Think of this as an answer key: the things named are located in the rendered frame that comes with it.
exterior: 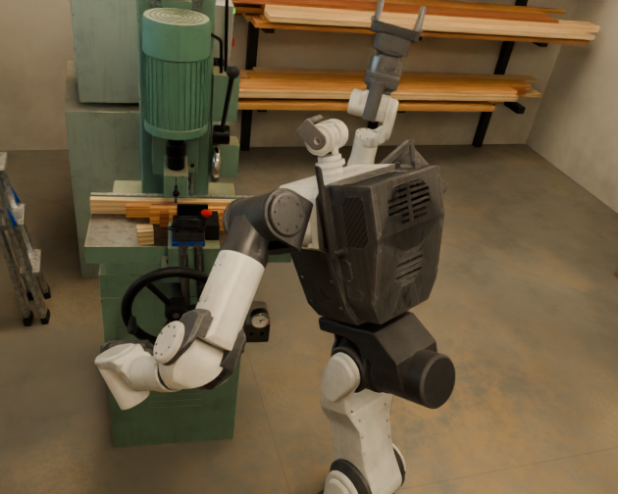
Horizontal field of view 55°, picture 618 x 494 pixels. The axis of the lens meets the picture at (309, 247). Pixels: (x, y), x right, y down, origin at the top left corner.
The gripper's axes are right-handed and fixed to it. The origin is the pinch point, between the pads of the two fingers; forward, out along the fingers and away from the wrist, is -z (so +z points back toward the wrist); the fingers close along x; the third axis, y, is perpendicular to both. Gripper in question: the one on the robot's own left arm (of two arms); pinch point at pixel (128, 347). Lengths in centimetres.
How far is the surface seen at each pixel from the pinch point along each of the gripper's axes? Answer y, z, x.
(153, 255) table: 20.0, -29.3, 4.3
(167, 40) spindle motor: 76, -6, 7
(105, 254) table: 19.9, -29.1, -9.0
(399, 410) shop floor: -48, -80, 105
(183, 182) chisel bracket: 41, -30, 12
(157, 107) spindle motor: 61, -17, 5
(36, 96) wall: 96, -264, -76
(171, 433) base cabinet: -50, -70, 11
